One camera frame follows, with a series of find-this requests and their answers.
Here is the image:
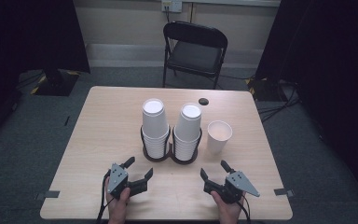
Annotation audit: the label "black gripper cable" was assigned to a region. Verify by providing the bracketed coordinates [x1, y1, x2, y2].
[96, 169, 112, 224]
[236, 194, 253, 224]

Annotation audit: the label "person's left hand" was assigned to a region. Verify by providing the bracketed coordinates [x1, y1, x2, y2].
[104, 176, 131, 224]

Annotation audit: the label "single white paper cup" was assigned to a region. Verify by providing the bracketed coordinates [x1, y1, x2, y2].
[206, 119, 233, 156]

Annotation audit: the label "black stand base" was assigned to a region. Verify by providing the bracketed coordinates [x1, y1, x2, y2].
[31, 69, 80, 97]
[247, 77, 282, 103]

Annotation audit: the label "stack of white paper cups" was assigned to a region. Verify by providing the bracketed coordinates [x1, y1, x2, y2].
[140, 98, 171, 160]
[172, 103, 203, 162]

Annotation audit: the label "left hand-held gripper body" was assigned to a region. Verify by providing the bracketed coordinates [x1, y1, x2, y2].
[106, 162, 149, 201]

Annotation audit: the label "black floor cables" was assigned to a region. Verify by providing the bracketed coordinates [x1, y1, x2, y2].
[257, 79, 302, 123]

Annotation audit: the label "person's right hand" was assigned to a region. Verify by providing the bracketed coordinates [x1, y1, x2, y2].
[210, 189, 246, 224]

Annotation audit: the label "grey tape marker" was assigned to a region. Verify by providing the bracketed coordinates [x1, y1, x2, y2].
[35, 190, 61, 201]
[273, 188, 295, 198]

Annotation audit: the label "black curtain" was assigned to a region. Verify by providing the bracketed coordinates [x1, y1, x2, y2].
[255, 0, 358, 206]
[0, 0, 91, 147]

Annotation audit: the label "black folding chair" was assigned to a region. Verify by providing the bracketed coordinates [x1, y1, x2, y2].
[162, 21, 228, 91]

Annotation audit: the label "white wall socket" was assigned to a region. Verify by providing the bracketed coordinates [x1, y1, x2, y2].
[161, 0, 183, 14]

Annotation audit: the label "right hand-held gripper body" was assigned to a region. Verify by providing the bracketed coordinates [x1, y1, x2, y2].
[202, 170, 261, 205]

